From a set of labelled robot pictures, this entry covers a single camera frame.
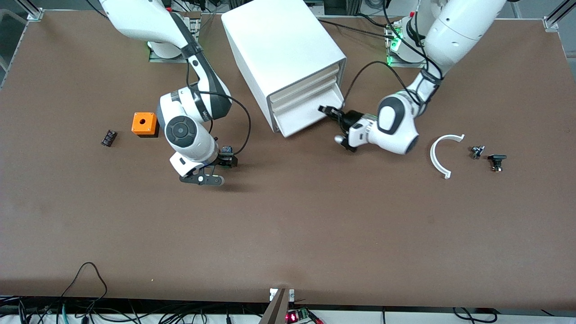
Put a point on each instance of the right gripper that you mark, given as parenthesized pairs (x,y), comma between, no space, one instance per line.
(225,159)

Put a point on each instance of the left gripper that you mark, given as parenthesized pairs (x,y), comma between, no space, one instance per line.
(347,119)

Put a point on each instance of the green push button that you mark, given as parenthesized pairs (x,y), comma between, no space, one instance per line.
(228,149)

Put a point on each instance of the white lowest cabinet drawer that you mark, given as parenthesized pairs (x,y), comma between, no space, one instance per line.
(310,119)

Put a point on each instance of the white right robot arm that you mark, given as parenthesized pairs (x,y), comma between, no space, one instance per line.
(180,130)

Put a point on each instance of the orange box with hole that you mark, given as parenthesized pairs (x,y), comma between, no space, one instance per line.
(144,122)

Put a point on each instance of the white curved plastic arc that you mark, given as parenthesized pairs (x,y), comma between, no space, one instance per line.
(433,157)

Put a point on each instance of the small black terminal block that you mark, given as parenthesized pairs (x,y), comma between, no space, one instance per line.
(109,138)

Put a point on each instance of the small silver black component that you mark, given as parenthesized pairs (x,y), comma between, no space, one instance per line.
(477,152)

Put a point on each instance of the circuit board with red LED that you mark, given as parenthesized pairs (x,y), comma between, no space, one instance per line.
(299,316)

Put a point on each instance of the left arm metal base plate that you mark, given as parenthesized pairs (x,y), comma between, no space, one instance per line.
(405,64)

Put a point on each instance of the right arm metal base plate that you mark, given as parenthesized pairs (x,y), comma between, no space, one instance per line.
(155,57)

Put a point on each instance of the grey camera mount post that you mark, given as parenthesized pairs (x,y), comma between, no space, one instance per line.
(276,310)

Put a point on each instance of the black switch component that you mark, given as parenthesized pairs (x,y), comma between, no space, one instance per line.
(497,159)

